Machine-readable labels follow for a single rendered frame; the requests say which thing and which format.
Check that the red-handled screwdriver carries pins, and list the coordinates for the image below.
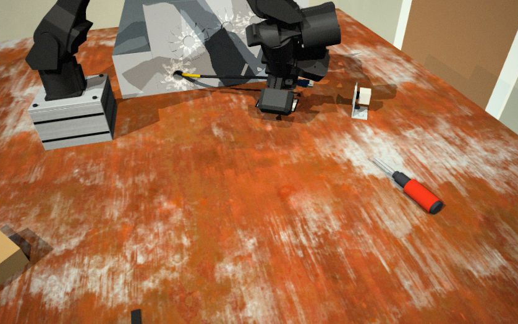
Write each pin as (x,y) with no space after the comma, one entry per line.
(421,195)

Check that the white l-shaped bracket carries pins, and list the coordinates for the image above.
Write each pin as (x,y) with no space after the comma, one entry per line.
(360,112)

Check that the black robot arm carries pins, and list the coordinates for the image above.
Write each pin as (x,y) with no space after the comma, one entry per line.
(64,28)

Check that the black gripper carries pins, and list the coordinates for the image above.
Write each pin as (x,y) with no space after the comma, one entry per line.
(278,101)

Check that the white panel with round cut-outs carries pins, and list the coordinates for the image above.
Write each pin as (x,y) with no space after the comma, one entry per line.
(205,37)

